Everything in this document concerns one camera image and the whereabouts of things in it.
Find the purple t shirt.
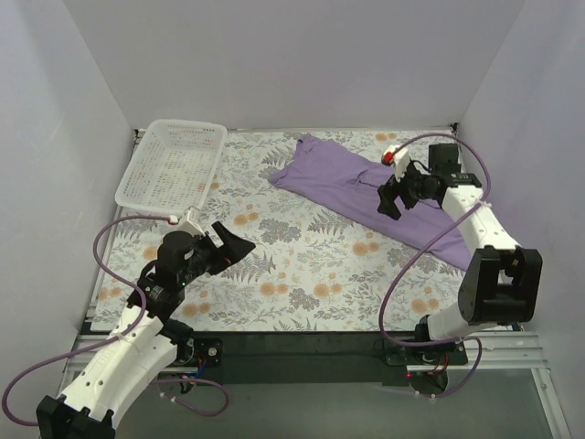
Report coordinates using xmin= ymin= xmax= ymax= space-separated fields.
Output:
xmin=268 ymin=134 xmax=453 ymax=249

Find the white plastic basket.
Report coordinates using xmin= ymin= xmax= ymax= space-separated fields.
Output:
xmin=114 ymin=119 xmax=228 ymax=215

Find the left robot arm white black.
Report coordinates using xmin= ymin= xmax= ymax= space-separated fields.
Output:
xmin=36 ymin=222 xmax=255 ymax=438

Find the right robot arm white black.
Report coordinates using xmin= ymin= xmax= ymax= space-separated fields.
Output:
xmin=378 ymin=143 xmax=543 ymax=351

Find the floral patterned table mat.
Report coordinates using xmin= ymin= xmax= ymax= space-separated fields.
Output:
xmin=92 ymin=129 xmax=516 ymax=334

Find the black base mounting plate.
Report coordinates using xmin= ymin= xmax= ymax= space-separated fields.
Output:
xmin=172 ymin=331 xmax=468 ymax=391

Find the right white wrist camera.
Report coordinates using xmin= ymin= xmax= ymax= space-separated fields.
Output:
xmin=381 ymin=145 xmax=410 ymax=181

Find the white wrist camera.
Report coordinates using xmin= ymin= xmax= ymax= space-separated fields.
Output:
xmin=381 ymin=145 xmax=410 ymax=181
xmin=167 ymin=206 xmax=204 ymax=237

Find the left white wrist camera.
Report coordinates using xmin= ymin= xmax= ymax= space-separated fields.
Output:
xmin=167 ymin=206 xmax=204 ymax=237

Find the aluminium frame rail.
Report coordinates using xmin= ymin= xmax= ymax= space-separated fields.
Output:
xmin=467 ymin=331 xmax=571 ymax=438

